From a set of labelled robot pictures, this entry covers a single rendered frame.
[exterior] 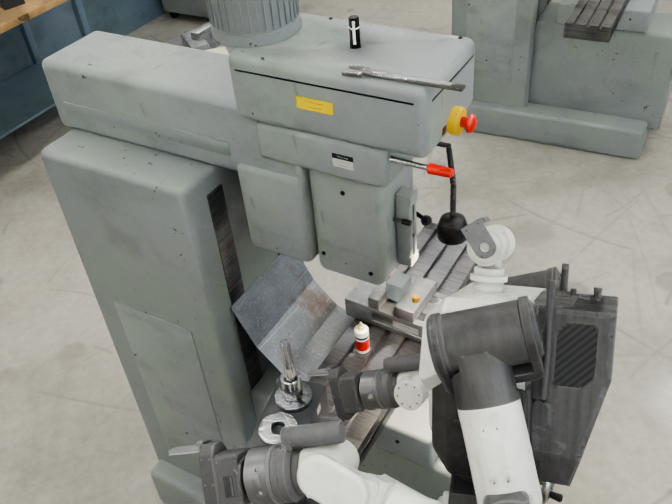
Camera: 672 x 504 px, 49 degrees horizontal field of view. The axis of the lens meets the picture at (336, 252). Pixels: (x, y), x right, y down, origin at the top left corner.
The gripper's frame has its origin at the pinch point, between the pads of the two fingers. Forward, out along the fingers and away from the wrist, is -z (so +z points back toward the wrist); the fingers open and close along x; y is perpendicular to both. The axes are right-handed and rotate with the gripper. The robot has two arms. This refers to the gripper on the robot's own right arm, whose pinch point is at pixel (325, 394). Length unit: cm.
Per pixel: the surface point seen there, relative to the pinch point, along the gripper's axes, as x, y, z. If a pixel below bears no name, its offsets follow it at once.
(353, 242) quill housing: 32.0, -13.5, 9.3
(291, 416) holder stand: -3.4, 3.4, -8.4
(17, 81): 178, -260, -350
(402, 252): 26.5, -22.9, 17.0
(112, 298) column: 29, -23, -79
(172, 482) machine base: -46, -57, -107
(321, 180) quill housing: 47.9, -6.6, 8.5
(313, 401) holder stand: -2.5, -3.3, -5.8
